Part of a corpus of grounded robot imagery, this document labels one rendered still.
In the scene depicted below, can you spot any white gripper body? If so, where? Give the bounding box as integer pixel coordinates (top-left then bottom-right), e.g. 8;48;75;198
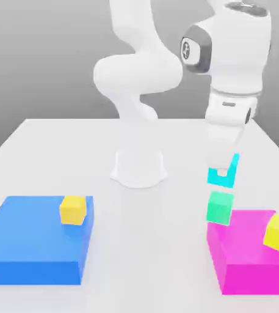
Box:
204;93;259;130

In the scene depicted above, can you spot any small green cube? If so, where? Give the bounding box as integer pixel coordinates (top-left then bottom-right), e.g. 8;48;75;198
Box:
206;191;235;226

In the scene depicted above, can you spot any small orange-yellow cube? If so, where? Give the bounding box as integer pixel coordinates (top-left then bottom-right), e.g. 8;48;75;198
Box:
59;194;87;226

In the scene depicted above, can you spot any large magenta box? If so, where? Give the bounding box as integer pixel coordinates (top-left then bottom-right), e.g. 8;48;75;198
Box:
206;209;279;296

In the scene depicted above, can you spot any large blue box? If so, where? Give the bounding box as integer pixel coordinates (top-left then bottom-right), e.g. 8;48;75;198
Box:
0;195;94;286

